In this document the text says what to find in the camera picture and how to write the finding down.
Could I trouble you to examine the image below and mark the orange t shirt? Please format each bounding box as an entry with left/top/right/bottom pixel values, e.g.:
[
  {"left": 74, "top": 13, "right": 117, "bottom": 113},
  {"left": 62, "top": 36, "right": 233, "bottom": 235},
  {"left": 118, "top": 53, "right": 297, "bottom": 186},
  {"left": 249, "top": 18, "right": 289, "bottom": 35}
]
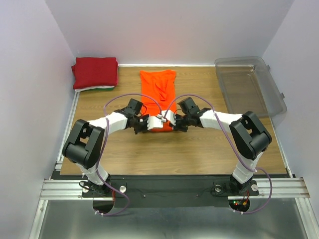
[{"left": 139, "top": 69, "right": 177, "bottom": 132}]

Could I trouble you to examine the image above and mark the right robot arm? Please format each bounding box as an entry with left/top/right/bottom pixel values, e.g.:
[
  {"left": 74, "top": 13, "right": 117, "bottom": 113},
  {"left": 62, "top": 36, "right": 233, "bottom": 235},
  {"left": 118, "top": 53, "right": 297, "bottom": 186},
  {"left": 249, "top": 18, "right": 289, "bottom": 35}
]
[{"left": 164, "top": 95, "right": 272, "bottom": 194}]

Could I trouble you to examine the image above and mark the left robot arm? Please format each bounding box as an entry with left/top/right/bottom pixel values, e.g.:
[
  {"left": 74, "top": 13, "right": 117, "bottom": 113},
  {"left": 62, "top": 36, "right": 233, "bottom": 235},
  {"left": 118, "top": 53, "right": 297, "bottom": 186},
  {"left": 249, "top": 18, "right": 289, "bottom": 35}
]
[{"left": 62, "top": 99, "right": 149, "bottom": 196}]

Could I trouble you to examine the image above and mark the folded green t shirt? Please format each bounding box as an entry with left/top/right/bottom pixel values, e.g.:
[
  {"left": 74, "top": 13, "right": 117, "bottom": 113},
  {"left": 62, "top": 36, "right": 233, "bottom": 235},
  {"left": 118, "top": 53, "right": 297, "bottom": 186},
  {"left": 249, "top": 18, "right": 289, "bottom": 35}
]
[{"left": 96, "top": 86, "right": 112, "bottom": 90}]

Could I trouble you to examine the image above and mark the folded white t shirt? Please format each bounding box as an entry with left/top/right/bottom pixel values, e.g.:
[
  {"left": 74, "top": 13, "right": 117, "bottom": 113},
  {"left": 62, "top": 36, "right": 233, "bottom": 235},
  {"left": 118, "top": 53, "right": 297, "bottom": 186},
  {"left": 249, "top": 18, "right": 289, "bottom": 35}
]
[{"left": 74, "top": 86, "right": 115, "bottom": 93}]

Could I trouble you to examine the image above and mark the folded red t shirt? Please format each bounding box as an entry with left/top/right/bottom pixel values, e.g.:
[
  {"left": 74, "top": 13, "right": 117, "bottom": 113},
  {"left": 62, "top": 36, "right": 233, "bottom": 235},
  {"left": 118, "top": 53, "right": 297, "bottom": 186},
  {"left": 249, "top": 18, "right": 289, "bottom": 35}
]
[{"left": 71, "top": 57, "right": 118, "bottom": 90}]

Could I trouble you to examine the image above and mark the clear plastic bin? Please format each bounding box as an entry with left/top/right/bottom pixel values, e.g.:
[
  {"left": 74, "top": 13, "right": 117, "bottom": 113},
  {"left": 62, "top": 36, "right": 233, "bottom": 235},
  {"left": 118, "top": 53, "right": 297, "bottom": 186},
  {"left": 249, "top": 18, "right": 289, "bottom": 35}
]
[{"left": 214, "top": 56, "right": 287, "bottom": 127}]

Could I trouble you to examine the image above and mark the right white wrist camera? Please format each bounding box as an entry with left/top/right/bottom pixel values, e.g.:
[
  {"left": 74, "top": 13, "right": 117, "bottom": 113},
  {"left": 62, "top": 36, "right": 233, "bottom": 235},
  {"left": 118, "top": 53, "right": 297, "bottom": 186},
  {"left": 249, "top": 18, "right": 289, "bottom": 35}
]
[{"left": 161, "top": 110, "right": 176, "bottom": 126}]

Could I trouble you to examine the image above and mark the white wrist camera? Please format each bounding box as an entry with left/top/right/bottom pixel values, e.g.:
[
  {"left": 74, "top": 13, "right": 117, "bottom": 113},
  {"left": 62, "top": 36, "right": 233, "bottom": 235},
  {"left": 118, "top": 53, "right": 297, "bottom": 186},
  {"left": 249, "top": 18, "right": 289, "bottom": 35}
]
[
  {"left": 147, "top": 115, "right": 166, "bottom": 130},
  {"left": 161, "top": 110, "right": 176, "bottom": 126}
]

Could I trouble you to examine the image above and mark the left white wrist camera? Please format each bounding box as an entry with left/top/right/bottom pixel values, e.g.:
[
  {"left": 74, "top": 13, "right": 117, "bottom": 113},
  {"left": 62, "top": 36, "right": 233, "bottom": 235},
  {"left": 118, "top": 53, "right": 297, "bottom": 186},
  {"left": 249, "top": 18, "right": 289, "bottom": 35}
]
[{"left": 147, "top": 115, "right": 166, "bottom": 130}]

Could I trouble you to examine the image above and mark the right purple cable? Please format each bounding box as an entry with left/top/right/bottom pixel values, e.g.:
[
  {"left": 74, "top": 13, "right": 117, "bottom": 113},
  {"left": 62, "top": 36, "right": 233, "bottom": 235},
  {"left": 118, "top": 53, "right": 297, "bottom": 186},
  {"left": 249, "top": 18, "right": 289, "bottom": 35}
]
[{"left": 163, "top": 94, "right": 273, "bottom": 215}]

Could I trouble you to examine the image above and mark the purple cable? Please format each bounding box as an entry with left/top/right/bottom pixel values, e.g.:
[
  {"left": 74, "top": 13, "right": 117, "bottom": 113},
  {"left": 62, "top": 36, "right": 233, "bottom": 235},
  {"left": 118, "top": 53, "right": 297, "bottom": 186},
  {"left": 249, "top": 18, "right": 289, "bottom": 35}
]
[
  {"left": 163, "top": 94, "right": 273, "bottom": 215},
  {"left": 93, "top": 93, "right": 164, "bottom": 217}
]

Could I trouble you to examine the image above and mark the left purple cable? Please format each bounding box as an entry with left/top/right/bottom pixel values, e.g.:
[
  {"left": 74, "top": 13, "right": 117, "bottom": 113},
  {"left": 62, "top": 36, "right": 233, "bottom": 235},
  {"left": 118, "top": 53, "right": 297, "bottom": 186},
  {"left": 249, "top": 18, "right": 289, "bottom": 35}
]
[{"left": 93, "top": 93, "right": 164, "bottom": 217}]

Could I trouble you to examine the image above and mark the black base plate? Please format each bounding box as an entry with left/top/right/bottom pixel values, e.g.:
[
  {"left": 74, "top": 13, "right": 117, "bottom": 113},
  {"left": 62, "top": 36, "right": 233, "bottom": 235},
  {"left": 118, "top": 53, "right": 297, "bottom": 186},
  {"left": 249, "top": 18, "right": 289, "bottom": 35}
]
[{"left": 79, "top": 175, "right": 259, "bottom": 210}]

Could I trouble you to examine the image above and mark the aluminium rail frame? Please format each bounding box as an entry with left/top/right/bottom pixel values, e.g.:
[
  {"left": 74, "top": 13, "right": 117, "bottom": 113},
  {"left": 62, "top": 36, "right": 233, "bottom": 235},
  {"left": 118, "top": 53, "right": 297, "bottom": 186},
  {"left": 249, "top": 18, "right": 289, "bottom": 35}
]
[{"left": 28, "top": 64, "right": 319, "bottom": 239}]

